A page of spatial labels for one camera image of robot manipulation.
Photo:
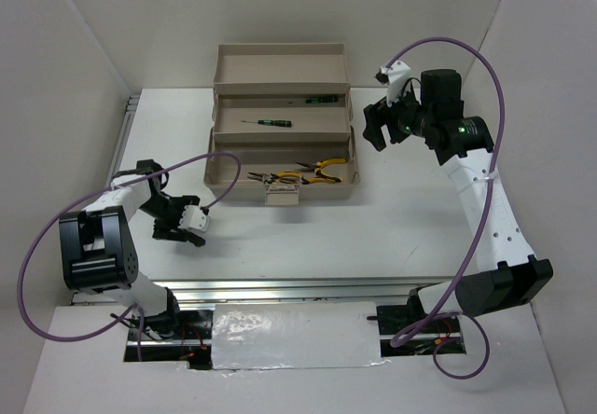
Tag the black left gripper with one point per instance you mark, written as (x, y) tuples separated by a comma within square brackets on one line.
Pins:
[(162, 231)]

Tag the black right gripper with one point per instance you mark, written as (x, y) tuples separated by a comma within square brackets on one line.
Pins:
[(379, 114)]

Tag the green black screwdriver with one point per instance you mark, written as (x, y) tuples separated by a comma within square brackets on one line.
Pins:
[(322, 100), (271, 122)]

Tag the yellow black pliers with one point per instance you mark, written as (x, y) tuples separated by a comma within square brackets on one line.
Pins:
[(286, 178), (318, 171), (317, 179)]

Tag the beige plastic toolbox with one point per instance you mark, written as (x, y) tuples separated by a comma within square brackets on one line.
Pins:
[(282, 130)]

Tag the grey utility knife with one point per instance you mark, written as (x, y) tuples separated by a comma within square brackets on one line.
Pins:
[(196, 240)]

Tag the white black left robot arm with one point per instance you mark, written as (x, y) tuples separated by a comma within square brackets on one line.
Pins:
[(98, 252)]

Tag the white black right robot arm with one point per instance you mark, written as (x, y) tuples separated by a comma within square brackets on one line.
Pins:
[(509, 273)]

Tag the beige toolbox latch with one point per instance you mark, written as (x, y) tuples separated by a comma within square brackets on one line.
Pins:
[(282, 194)]

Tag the silver foil sheet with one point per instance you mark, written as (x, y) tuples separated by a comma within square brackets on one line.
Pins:
[(295, 336)]

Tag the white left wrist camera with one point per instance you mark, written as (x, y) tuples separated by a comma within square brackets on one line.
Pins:
[(194, 218)]

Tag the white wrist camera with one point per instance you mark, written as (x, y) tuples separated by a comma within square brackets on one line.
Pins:
[(393, 77), (194, 218)]

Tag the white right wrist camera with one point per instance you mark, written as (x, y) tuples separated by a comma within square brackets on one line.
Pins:
[(393, 77)]

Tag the aluminium rail frame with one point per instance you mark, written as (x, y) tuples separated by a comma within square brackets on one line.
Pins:
[(402, 227)]

